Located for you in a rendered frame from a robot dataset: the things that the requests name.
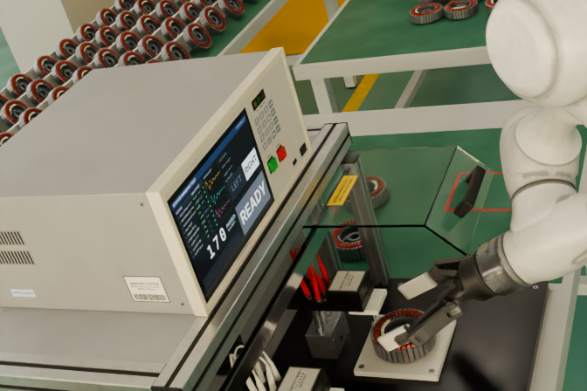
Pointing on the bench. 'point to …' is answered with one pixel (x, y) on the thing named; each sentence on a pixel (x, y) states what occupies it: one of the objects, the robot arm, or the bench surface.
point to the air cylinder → (328, 336)
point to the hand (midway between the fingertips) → (397, 316)
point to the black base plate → (493, 366)
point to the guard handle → (470, 191)
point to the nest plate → (370, 367)
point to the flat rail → (273, 312)
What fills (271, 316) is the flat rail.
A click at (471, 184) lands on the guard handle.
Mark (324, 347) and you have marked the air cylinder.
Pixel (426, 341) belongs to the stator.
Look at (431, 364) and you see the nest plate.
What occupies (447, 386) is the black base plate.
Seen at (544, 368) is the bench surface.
